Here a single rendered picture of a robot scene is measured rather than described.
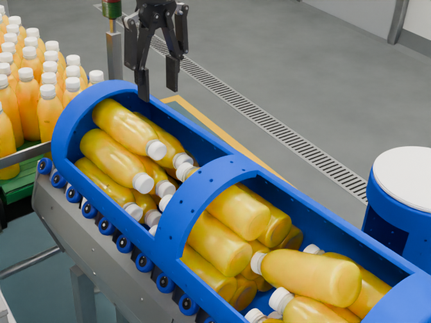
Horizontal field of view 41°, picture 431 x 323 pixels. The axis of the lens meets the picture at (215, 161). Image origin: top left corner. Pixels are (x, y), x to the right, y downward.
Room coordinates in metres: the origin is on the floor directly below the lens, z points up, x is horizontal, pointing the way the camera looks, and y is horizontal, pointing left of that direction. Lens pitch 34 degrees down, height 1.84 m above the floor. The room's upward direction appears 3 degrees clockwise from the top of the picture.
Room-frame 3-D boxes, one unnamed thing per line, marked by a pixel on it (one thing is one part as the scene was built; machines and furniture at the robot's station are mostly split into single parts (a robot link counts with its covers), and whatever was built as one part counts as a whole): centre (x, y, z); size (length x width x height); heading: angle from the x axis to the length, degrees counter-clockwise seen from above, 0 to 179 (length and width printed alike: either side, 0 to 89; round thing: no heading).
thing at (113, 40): (1.82, 0.36, 0.55); 0.04 x 0.04 x 1.10; 43
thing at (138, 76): (0.99, 0.16, 1.36); 0.03 x 0.01 x 0.05; 133
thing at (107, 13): (1.82, 0.36, 1.18); 0.06 x 0.06 x 0.05
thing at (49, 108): (1.37, 0.46, 1.00); 0.07 x 0.07 x 0.20
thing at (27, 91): (1.47, 0.55, 1.00); 0.07 x 0.07 x 0.20
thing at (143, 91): (1.00, 0.15, 1.33); 0.03 x 0.01 x 0.07; 43
